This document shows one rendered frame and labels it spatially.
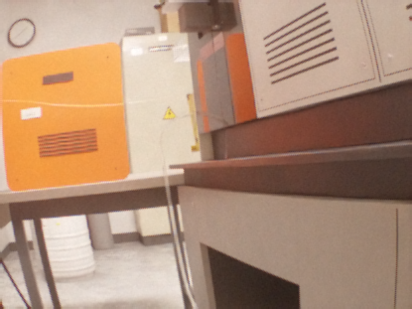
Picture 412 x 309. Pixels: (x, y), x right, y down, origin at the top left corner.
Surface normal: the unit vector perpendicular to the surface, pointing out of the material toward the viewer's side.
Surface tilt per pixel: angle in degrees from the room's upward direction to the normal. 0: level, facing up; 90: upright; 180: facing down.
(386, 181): 90
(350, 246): 90
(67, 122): 90
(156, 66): 90
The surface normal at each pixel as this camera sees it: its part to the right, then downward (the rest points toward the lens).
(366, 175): -0.94, 0.11
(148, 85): 0.31, -0.05
